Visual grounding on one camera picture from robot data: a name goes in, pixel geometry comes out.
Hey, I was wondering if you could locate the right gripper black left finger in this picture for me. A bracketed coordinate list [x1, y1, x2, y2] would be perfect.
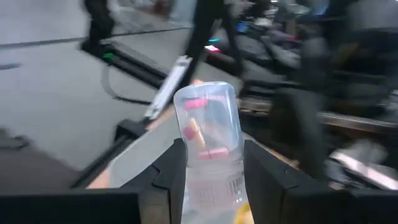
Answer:
[121, 138, 187, 224]

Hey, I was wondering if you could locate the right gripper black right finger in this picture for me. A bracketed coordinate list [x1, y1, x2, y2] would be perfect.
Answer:
[244, 139, 352, 224]

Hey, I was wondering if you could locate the clear bottle with pink capsules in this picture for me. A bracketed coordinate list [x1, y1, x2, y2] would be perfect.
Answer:
[173, 81, 254, 224]

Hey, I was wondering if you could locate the black table frame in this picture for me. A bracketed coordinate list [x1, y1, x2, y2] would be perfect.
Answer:
[70, 119, 152, 189]

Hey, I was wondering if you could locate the silver frame rail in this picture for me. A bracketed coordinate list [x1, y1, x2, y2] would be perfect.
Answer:
[144, 55, 193, 121]

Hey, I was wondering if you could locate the black desk frame leg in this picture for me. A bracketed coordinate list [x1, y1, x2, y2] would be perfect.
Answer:
[80, 0, 116, 58]
[182, 0, 247, 87]

